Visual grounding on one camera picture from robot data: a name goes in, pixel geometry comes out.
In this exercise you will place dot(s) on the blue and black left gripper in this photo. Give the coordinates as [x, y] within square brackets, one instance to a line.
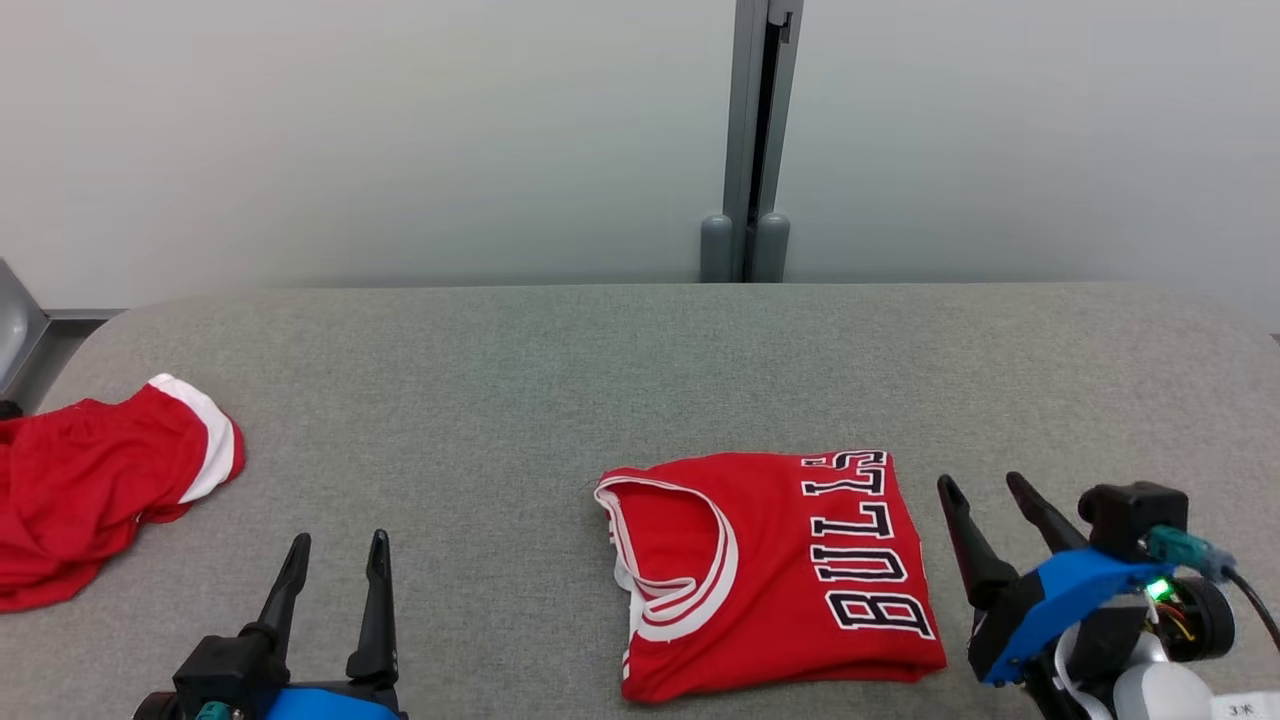
[330, 705]

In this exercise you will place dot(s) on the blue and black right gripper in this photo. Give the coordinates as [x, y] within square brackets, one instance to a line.
[1060, 590]

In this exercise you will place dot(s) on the red Bulls basketball jersey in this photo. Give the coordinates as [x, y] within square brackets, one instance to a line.
[780, 600]

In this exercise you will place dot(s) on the red shorts with white stripe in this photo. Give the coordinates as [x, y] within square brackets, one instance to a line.
[90, 490]

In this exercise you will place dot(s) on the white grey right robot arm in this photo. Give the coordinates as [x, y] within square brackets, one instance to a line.
[1165, 695]

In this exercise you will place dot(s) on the grey metal panel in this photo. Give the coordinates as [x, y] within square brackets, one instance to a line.
[15, 330]

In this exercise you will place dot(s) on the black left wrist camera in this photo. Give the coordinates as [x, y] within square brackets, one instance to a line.
[230, 665]

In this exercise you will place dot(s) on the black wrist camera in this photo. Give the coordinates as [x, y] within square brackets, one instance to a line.
[1130, 515]
[230, 665]

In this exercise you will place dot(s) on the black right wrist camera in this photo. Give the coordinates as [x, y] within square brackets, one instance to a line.
[1130, 515]

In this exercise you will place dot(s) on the grey metal partition post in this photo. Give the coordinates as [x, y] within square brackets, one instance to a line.
[745, 120]

